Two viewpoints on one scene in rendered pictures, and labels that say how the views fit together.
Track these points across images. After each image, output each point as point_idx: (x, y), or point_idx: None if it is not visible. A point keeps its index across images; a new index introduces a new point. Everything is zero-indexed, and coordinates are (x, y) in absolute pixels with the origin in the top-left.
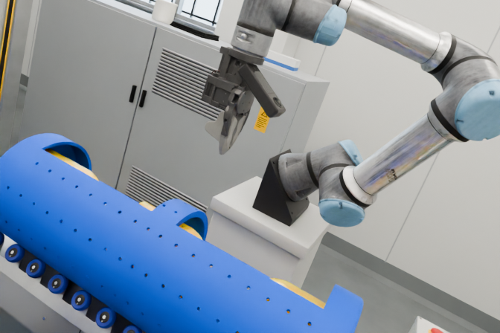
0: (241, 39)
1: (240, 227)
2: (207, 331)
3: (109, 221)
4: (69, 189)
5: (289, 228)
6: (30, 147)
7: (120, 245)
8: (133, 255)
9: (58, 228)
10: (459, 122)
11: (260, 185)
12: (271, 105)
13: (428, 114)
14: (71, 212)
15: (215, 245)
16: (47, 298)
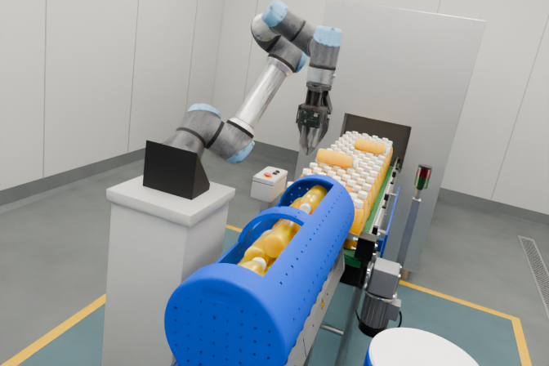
0: (332, 78)
1: (203, 218)
2: (343, 235)
3: (315, 247)
4: (300, 265)
5: (212, 190)
6: (264, 286)
7: (324, 249)
8: (328, 245)
9: (314, 288)
10: (301, 67)
11: (194, 178)
12: (332, 108)
13: (279, 67)
14: (311, 270)
15: (191, 251)
16: (291, 354)
